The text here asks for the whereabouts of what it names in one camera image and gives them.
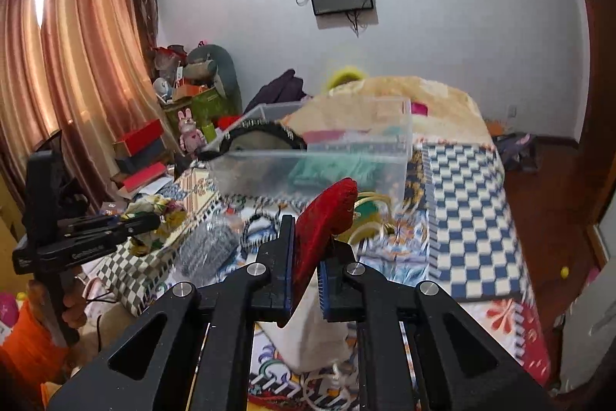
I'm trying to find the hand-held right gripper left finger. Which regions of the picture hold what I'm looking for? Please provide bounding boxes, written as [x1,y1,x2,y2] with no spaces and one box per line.
[45,215,296,411]

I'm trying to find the green gift bag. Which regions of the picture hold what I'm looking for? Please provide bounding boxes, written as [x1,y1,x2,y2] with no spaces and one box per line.
[164,87,233,138]

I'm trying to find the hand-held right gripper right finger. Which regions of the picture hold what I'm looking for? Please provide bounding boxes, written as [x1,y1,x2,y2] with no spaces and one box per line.
[318,240,550,411]

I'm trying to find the red box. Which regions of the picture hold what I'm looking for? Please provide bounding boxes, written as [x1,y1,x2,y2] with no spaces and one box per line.
[121,163,168,196]
[113,119,165,158]

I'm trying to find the clear plastic storage bin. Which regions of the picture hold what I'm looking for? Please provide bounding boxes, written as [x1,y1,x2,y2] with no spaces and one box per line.
[208,96,415,206]

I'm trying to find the yellow headband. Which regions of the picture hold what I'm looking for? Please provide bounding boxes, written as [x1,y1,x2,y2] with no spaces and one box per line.
[347,193,394,244]

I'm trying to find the pink bunny plush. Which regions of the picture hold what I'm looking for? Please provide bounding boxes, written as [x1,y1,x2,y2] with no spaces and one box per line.
[177,109,206,153]

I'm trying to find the blue white checkered blanket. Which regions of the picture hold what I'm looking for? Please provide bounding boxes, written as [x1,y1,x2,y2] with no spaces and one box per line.
[422,143,524,302]

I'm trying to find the black beaded bracelet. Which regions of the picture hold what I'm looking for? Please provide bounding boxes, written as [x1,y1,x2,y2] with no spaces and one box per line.
[239,208,281,249]

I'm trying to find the person's left hand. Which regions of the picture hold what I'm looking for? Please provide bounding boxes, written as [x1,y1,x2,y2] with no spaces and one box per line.
[26,278,90,331]

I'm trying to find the purple bag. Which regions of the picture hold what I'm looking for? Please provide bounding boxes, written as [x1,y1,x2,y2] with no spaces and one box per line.
[495,133,536,172]

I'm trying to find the white cloth bag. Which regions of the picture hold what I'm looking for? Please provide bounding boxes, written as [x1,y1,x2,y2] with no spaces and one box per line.
[261,295,351,374]

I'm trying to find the pink toy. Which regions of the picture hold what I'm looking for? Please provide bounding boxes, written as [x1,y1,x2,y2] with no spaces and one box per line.
[0,293,21,326]

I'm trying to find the green cloth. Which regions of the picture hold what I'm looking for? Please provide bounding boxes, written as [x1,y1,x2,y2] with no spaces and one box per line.
[288,151,388,196]

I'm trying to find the beige fleece blanket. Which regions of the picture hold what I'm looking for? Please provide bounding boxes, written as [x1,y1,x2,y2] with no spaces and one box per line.
[283,76,488,148]

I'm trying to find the person's left forearm orange sleeve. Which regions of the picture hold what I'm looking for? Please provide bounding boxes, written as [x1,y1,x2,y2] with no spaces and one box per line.
[0,301,70,390]

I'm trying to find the yellow plush toy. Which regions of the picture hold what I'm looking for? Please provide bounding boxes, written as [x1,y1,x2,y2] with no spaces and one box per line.
[326,65,367,90]

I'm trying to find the black fuzzy headband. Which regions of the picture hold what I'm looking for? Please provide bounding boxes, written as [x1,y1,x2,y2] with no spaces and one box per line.
[198,119,309,162]

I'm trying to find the yellow green fabric flowers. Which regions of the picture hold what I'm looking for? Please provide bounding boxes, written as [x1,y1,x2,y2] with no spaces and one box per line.
[126,194,186,248]

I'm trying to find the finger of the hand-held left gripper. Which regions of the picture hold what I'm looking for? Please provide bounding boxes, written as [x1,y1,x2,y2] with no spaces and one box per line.
[67,213,162,243]

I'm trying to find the pink-brown curtain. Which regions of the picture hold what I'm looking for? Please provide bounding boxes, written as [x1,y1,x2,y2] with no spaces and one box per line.
[0,0,162,205]

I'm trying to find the grey plush toy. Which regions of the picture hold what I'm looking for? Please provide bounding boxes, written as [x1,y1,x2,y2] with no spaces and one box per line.
[185,44,242,104]

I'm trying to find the grey checkered bag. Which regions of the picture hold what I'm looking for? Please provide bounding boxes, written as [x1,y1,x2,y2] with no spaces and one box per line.
[89,238,180,316]

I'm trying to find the wooden door frame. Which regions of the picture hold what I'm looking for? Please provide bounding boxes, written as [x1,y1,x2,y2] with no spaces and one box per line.
[553,0,616,267]

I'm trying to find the clear plastic bag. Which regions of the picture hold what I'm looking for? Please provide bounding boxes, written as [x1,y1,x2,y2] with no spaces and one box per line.
[177,213,242,283]

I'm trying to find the red knitted hat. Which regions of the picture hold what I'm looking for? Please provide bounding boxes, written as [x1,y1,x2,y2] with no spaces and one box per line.
[293,179,360,319]

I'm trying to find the dark purple clothing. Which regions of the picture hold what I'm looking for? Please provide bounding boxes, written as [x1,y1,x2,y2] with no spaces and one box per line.
[243,69,308,114]

